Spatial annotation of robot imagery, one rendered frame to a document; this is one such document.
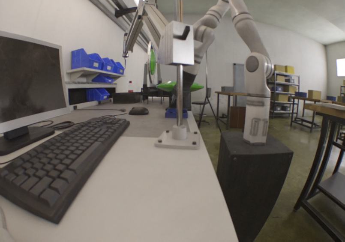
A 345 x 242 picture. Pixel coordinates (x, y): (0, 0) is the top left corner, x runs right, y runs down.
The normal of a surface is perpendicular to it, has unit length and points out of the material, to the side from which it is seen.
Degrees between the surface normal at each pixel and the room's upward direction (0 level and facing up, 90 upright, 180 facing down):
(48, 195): 6
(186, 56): 90
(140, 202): 0
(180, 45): 90
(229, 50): 90
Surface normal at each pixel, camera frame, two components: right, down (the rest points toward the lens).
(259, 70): -0.77, 0.17
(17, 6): 1.00, 0.01
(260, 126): -0.19, 0.16
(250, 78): -0.94, 0.10
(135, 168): 0.00, -0.99
